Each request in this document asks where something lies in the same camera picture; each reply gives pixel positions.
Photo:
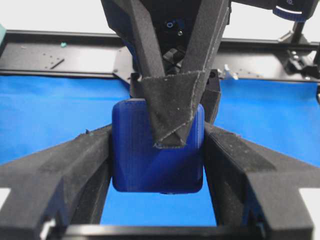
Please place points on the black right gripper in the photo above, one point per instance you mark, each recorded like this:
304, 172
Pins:
166, 34

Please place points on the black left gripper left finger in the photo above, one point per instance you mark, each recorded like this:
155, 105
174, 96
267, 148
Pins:
64, 184

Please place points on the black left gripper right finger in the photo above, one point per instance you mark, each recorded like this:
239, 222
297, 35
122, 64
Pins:
251, 185

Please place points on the blue block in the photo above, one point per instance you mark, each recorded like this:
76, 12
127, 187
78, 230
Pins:
140, 167

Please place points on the blue table cloth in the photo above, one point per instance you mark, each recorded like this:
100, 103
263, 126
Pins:
37, 113

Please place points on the green backdrop cloth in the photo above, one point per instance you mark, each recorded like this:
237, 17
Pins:
2, 33

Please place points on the black aluminium table frame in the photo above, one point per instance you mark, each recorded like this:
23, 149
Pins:
94, 55

